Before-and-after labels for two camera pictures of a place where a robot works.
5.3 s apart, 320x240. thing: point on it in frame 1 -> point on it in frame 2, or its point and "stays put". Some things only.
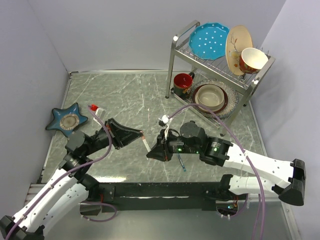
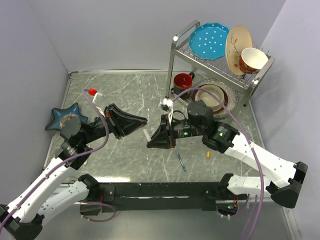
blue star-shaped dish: [66, 120] stays put
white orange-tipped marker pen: [147, 147] -> [147, 135]
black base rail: [192, 196] stays put
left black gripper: [121, 135] -> [122, 123]
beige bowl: [210, 95] stays put
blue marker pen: [181, 162] stays put
